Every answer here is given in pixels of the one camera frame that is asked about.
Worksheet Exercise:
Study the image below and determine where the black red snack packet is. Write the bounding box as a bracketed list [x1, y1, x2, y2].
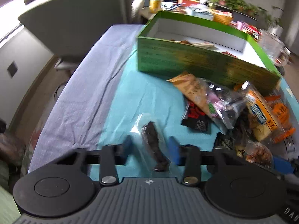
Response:
[180, 98, 211, 133]

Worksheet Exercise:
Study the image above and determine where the dark jerky clear packet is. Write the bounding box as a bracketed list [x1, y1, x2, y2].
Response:
[130, 113, 180, 178]

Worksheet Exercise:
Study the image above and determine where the orange cracker packet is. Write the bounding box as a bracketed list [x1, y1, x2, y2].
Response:
[241, 81, 283, 142]

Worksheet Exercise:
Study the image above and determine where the beige stick sachet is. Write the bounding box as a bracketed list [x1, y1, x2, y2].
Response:
[168, 72, 212, 118]

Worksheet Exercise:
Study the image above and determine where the orange peanut snack bag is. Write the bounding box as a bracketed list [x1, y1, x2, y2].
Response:
[265, 95, 296, 144]

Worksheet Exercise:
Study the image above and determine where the clear brown snack packet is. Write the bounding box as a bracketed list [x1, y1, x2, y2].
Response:
[234, 137, 274, 168]

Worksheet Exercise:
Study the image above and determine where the purple green snack packet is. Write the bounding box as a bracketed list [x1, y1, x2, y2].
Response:
[198, 78, 247, 134]

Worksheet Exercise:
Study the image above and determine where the blue patterned table mat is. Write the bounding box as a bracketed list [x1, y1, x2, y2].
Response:
[88, 44, 299, 180]

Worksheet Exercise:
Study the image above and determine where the clear glass mug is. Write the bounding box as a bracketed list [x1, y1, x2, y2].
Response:
[258, 30, 290, 67]

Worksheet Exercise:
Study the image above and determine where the green cardboard box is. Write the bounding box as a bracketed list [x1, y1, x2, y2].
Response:
[137, 12, 281, 94]

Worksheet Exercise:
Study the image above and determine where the yellow wicker basket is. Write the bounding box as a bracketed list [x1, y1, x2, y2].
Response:
[213, 13, 233, 25]

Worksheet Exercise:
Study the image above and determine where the grey sofa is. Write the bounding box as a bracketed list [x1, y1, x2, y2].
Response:
[18, 0, 131, 61]

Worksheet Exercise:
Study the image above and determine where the yellow tin can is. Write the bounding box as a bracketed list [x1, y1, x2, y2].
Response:
[149, 0, 164, 14]

